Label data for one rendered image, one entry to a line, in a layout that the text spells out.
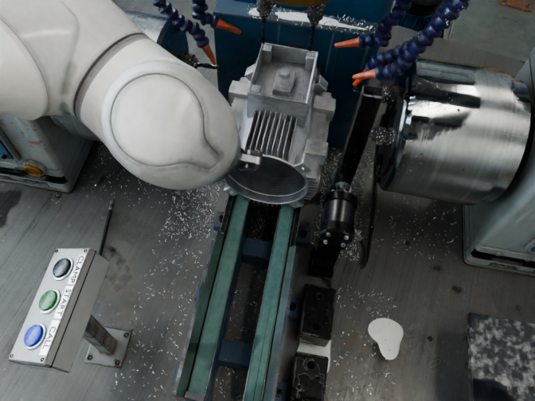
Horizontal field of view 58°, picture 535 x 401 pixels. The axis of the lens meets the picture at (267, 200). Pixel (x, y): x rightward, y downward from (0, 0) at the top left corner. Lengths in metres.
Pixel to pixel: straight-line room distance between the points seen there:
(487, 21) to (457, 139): 2.20
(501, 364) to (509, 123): 0.40
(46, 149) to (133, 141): 0.68
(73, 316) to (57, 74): 0.40
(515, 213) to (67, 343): 0.75
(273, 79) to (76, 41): 0.48
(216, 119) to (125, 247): 0.71
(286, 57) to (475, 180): 0.39
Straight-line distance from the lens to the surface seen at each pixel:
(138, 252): 1.06
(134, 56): 0.44
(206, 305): 0.87
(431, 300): 1.06
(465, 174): 0.87
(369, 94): 0.69
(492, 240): 1.04
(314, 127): 0.88
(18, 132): 1.03
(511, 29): 3.02
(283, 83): 0.84
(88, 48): 0.45
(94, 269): 0.77
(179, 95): 0.37
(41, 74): 0.45
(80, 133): 0.97
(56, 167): 1.09
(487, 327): 0.96
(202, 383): 0.84
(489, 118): 0.86
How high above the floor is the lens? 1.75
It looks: 60 degrees down
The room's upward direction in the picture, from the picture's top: 5 degrees clockwise
